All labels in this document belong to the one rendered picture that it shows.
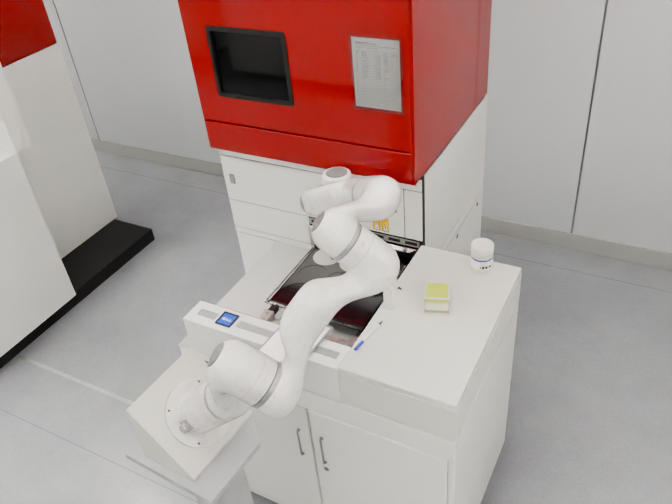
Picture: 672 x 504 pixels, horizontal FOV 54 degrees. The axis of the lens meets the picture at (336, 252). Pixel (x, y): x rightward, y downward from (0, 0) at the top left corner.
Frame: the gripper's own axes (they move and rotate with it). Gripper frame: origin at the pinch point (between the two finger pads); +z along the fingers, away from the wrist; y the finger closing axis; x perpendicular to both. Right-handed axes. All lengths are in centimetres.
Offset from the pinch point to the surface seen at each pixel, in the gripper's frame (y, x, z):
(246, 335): -8.7, -35.4, 10.8
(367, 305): 5.7, 2.3, 17.1
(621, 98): 2, 186, 16
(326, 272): -17.0, 6.2, 17.1
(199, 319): -26.0, -40.3, 10.8
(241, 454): 14, -59, 25
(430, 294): 27.8, 6.9, 3.8
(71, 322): -184, -37, 106
